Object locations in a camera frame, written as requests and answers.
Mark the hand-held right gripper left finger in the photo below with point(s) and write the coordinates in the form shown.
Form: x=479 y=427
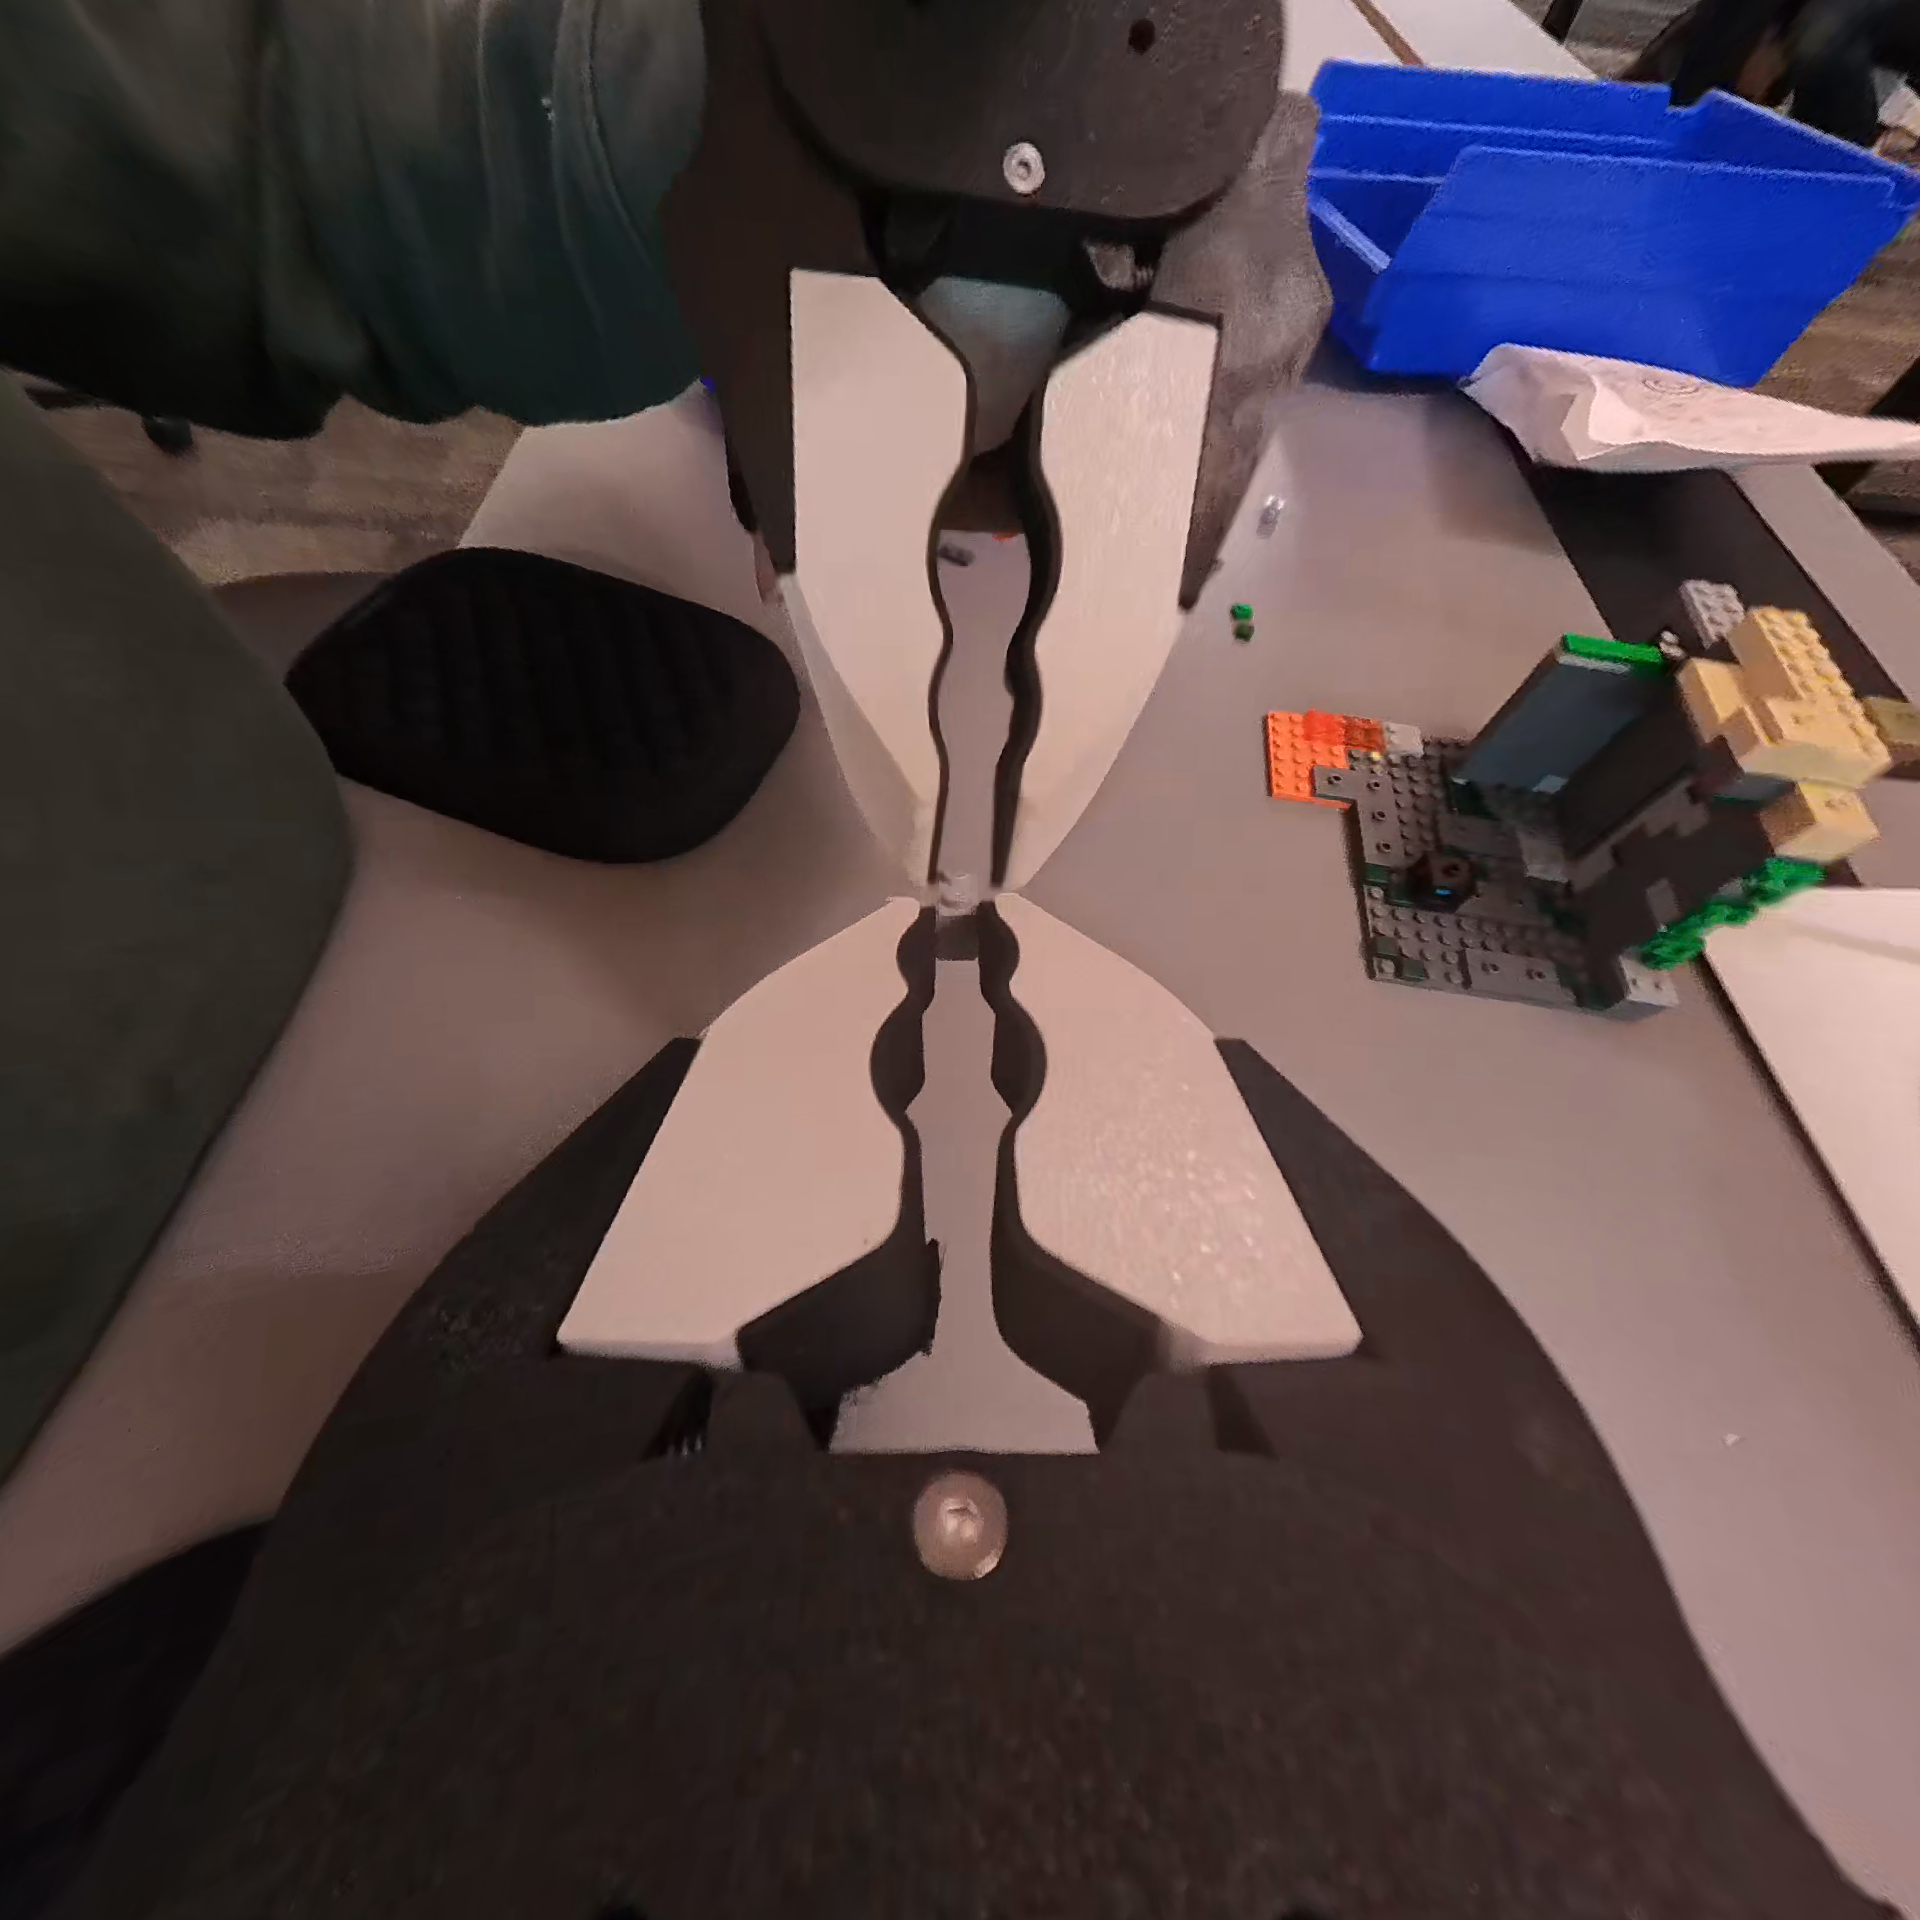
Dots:
x=735 y=1186

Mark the white printed paper bag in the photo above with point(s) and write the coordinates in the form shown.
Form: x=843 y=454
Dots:
x=1679 y=412

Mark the scattered tiny loose bricks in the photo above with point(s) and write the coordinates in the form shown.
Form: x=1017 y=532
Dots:
x=1242 y=612

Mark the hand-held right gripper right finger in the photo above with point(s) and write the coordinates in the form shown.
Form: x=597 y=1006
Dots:
x=1170 y=1186

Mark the person's left forearm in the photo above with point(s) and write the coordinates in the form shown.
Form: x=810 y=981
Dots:
x=301 y=193

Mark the grey desk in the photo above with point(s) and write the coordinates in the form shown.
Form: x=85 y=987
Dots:
x=1499 y=1273

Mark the blue plastic bin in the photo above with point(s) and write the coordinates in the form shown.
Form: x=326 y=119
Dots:
x=1575 y=255

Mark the small grey brick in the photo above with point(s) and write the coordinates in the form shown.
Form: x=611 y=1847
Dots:
x=959 y=898

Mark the toy brick building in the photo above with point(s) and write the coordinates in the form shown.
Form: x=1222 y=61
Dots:
x=1575 y=841

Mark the white wooden book stand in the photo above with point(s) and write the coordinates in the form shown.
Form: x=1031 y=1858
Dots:
x=1846 y=1050

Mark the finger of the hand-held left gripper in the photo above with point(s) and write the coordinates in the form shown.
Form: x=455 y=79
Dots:
x=862 y=494
x=1124 y=511

